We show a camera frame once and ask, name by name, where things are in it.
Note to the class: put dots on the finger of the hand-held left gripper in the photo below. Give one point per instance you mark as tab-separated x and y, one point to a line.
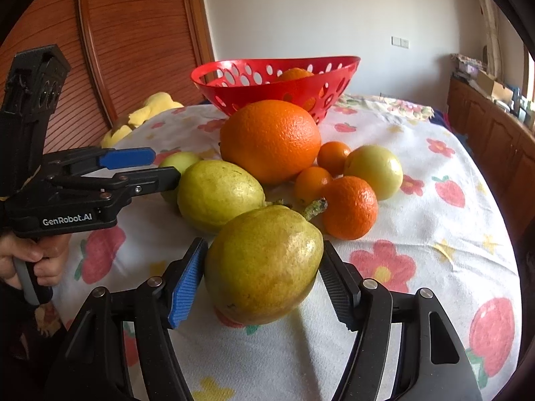
154	179
125	156

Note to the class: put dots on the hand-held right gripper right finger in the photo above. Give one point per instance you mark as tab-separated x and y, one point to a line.
334	284

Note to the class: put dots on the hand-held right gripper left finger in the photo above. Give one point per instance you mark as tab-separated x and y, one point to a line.
188	284

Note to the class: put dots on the green lime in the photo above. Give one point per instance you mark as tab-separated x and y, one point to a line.
374	169
184	161

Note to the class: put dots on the green-yellow lemon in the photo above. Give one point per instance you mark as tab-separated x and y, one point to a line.
217	194

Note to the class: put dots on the yellow-green pear with stem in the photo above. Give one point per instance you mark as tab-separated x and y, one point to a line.
263	263

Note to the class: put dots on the medium mandarin orange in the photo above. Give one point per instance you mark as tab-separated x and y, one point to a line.
351	209

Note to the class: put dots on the small tangerine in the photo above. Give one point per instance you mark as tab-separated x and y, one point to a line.
333	156
311	181

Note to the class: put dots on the large orange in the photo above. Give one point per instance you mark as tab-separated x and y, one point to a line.
269	140

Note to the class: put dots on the red perforated plastic basket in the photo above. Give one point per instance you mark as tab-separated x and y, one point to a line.
250	92

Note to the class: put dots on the person's left forearm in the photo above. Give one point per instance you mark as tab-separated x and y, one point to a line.
16	342

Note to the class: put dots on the person's left hand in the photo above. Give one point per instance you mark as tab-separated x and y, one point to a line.
16	255

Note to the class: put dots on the yellow plush toy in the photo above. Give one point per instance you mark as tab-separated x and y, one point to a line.
156	104

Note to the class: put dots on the white floral strawberry blanket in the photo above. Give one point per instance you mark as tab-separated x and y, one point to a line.
418	217

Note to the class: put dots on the wooden headboard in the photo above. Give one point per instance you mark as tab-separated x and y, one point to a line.
138	29

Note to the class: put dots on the patterned floral quilt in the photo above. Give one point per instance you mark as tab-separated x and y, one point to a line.
397	106

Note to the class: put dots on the dark blue blanket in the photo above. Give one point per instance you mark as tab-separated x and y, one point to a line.
439	119

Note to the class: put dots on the wooden cabinet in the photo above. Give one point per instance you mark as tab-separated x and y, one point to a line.
493	133

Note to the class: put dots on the cardboard box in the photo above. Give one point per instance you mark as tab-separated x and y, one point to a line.
495	85

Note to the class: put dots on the folded floral cloth stack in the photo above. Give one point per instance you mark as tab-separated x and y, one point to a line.
466	64

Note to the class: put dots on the window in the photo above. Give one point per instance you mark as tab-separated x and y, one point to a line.
531	75

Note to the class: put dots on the white wall switch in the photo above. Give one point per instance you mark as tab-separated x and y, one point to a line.
400	41

